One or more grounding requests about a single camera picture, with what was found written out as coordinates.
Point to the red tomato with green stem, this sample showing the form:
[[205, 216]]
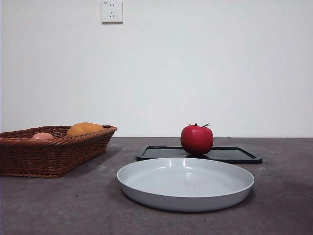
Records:
[[196, 139]]

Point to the white round plate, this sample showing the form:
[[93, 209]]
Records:
[[185, 183]]

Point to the black rectangular tray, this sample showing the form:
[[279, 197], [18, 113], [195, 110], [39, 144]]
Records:
[[232, 155]]

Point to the brown wicker basket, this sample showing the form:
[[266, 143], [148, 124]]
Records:
[[49, 156]]

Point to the pale pink egg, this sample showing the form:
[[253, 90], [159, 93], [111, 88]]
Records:
[[42, 136]]

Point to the white wall socket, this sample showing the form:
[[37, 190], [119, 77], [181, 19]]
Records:
[[112, 11]]

